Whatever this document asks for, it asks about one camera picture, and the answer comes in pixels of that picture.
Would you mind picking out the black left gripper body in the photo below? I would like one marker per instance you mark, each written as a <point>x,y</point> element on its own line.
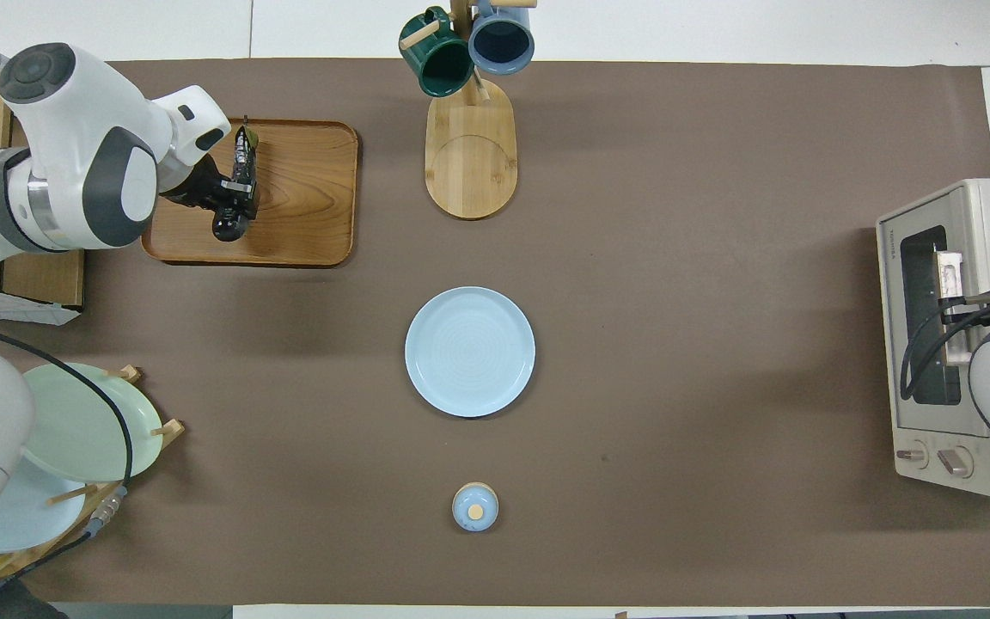
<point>198,191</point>

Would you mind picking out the dark purple eggplant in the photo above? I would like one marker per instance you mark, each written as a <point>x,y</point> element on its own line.
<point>229,228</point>

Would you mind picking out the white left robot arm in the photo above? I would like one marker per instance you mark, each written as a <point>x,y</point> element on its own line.
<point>74,155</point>

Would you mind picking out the rectangular wooden tray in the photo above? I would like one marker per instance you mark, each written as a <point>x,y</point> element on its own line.
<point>306,189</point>

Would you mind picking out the wooden mug tree stand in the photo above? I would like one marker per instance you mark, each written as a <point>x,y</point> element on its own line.
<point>471,163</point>

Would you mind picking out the wooden plate rack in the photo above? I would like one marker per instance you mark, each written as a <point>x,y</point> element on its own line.
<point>170,427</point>

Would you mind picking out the dark green mug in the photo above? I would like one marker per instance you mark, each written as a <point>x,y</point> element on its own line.
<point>436,64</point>

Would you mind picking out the pale green plate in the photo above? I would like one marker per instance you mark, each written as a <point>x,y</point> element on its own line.
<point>82,430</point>

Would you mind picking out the blue mug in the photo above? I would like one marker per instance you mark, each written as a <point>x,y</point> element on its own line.
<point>502,43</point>

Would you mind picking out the brown table mat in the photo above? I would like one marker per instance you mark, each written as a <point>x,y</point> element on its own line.
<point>675,344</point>

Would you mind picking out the light blue racked plate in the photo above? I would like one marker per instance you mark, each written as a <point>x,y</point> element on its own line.
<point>31,516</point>

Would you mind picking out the small blue wooden-knob lid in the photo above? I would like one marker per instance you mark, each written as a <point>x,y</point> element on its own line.
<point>475,509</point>

